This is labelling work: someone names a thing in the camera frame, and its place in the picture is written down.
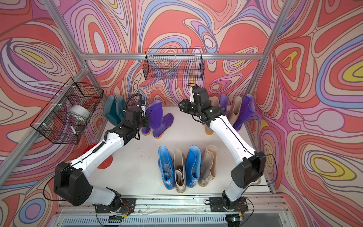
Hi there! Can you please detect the beige rain boot front right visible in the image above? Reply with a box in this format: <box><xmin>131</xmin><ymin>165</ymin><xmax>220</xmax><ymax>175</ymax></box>
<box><xmin>198</xmin><ymin>145</ymin><xmax>218</xmax><ymax>187</ymax></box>

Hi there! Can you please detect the red round object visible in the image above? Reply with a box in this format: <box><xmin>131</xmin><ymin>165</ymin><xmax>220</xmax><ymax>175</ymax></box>
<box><xmin>83</xmin><ymin>143</ymin><xmax>113</xmax><ymax>170</ymax></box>

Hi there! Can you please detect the beige rain boot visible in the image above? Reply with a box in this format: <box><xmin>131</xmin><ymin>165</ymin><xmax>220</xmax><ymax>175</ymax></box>
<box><xmin>198</xmin><ymin>145</ymin><xmax>218</xmax><ymax>187</ymax></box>
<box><xmin>204</xmin><ymin>96</ymin><xmax>220</xmax><ymax>135</ymax></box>
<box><xmin>174</xmin><ymin>148</ymin><xmax>186</xmax><ymax>193</ymax></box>
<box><xmin>227</xmin><ymin>96</ymin><xmax>243</xmax><ymax>126</ymax></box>

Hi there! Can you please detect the grey tape roll in basket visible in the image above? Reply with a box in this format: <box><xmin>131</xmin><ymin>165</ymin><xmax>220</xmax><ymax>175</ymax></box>
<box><xmin>68</xmin><ymin>105</ymin><xmax>90</xmax><ymax>121</ymax></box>

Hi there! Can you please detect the beige rain boot back right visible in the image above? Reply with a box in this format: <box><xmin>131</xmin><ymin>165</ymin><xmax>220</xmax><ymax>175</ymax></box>
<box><xmin>227</xmin><ymin>96</ymin><xmax>243</xmax><ymax>126</ymax></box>

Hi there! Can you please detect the beige rain boot front left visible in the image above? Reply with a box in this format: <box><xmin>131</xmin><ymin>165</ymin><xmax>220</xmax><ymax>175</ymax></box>
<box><xmin>174</xmin><ymin>148</ymin><xmax>186</xmax><ymax>193</ymax></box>

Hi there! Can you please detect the black wire basket back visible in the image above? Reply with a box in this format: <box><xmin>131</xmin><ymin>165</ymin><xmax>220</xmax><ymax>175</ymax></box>
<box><xmin>142</xmin><ymin>47</ymin><xmax>205</xmax><ymax>82</ymax></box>

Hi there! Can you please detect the purple rain boot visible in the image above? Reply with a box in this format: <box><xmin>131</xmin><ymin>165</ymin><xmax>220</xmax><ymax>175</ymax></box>
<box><xmin>141</xmin><ymin>106</ymin><xmax>150</xmax><ymax>136</ymax></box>
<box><xmin>219</xmin><ymin>94</ymin><xmax>228</xmax><ymax>114</ymax></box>
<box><xmin>148</xmin><ymin>100</ymin><xmax>174</xmax><ymax>139</ymax></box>
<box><xmin>233</xmin><ymin>94</ymin><xmax>255</xmax><ymax>131</ymax></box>

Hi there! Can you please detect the blue rain boot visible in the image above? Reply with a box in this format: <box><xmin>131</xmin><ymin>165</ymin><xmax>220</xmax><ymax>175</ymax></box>
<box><xmin>158</xmin><ymin>146</ymin><xmax>175</xmax><ymax>190</ymax></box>
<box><xmin>185</xmin><ymin>145</ymin><xmax>201</xmax><ymax>188</ymax></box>

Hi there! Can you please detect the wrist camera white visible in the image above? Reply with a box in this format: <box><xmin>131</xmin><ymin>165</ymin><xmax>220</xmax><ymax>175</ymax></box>
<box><xmin>189</xmin><ymin>84</ymin><xmax>199</xmax><ymax>104</ymax></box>
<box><xmin>138</xmin><ymin>98</ymin><xmax>146</xmax><ymax>115</ymax></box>

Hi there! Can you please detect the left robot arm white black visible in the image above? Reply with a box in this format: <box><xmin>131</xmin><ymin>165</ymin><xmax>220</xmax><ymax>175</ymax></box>
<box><xmin>54</xmin><ymin>104</ymin><xmax>150</xmax><ymax>213</ymax></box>

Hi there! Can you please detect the black wire basket left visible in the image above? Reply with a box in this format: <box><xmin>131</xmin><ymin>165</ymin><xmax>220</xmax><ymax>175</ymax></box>
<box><xmin>30</xmin><ymin>78</ymin><xmax>104</xmax><ymax>144</ymax></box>

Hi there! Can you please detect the black wire basket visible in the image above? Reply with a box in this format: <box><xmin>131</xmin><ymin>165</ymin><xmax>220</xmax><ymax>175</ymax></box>
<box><xmin>30</xmin><ymin>78</ymin><xmax>104</xmax><ymax>144</ymax></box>
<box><xmin>142</xmin><ymin>47</ymin><xmax>205</xmax><ymax>82</ymax></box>

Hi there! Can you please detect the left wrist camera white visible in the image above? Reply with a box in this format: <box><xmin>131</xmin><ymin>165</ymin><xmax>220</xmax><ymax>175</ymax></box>
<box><xmin>138</xmin><ymin>98</ymin><xmax>146</xmax><ymax>115</ymax></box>

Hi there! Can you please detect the teal rain boot yellow sole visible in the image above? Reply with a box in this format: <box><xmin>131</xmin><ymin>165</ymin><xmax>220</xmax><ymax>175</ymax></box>
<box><xmin>103</xmin><ymin>95</ymin><xmax>121</xmax><ymax>126</ymax></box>

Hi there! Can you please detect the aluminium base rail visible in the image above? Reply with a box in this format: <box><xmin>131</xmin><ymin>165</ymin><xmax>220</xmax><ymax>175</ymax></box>
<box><xmin>49</xmin><ymin>194</ymin><xmax>296</xmax><ymax>227</ymax></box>

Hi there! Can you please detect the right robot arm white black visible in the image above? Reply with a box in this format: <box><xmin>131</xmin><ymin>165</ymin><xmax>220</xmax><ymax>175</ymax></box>
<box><xmin>178</xmin><ymin>85</ymin><xmax>266</xmax><ymax>211</ymax></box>

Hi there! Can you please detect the blue rain boot right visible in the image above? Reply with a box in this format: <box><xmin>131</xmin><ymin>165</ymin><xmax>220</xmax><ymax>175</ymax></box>
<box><xmin>185</xmin><ymin>145</ymin><xmax>201</xmax><ymax>188</ymax></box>

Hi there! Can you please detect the blue rain boot left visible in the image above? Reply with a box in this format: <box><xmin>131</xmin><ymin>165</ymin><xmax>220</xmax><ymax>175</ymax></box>
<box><xmin>158</xmin><ymin>146</ymin><xmax>175</xmax><ymax>190</ymax></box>

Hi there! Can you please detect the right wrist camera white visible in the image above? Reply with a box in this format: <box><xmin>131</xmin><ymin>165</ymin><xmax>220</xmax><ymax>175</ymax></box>
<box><xmin>189</xmin><ymin>84</ymin><xmax>199</xmax><ymax>104</ymax></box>

